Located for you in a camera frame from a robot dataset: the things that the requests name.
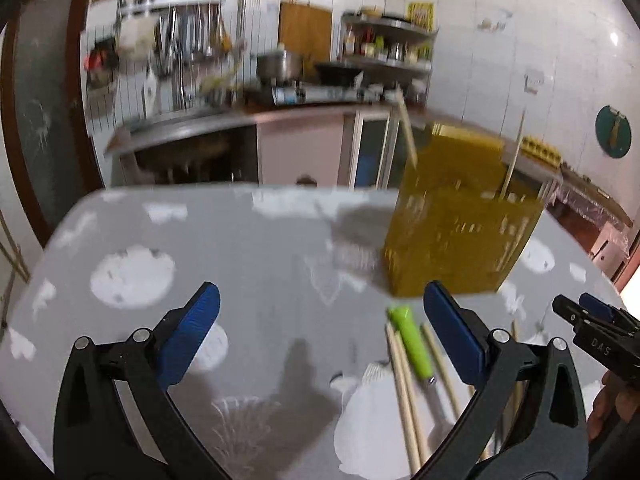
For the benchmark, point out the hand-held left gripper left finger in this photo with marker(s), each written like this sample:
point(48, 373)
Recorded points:
point(192, 332)

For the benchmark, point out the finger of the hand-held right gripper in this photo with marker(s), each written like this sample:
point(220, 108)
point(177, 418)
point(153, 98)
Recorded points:
point(596, 306)
point(567, 312)

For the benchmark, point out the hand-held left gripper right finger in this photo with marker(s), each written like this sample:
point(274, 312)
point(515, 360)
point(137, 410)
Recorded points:
point(452, 332)

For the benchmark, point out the wooden chopstick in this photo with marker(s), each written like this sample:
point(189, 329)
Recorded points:
point(407, 130)
point(514, 160)
point(515, 331)
point(416, 410)
point(402, 405)
point(440, 370)

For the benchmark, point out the yellow slotted utensil holder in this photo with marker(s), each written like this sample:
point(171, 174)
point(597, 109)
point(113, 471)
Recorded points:
point(450, 230)

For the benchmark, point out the person's right hand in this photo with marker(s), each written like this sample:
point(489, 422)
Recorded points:
point(607, 405)

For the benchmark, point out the side table with pink cloth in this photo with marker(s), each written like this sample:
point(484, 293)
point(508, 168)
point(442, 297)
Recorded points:
point(590, 200)

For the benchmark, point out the yellow egg tray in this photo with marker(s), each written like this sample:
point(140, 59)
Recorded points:
point(540, 150)

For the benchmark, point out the kitchen base cabinet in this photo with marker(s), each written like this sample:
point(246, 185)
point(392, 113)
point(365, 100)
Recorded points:
point(300, 155)

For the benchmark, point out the steel kitchen counter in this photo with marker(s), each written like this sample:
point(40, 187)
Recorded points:
point(210, 122)

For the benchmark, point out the gas stove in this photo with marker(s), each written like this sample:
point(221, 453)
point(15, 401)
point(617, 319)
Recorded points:
point(300, 94)

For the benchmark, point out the brown framed glass door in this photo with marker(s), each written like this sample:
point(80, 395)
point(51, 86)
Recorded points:
point(40, 110)

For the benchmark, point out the steel cooking pot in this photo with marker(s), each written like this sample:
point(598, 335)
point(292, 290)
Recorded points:
point(277, 67)

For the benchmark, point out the black wok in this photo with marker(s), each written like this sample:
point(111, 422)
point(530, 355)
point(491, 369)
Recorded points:
point(340, 75)

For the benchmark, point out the steel corner shelf rack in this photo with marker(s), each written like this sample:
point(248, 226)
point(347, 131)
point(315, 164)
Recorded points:
point(395, 27)

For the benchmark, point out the wooden cutting board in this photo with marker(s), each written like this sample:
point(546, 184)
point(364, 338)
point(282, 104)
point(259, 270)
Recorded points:
point(305, 35)

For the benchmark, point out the yellow box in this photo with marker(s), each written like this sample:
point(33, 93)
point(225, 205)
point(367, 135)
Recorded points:
point(420, 15)

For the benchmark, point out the green round wall hanger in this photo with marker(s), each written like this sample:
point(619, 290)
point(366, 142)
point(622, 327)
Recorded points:
point(614, 132)

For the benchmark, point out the white wall socket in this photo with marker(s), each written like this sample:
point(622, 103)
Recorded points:
point(534, 83)

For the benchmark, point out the white wall pipe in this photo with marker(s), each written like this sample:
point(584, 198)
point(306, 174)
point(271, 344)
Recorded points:
point(244, 0)

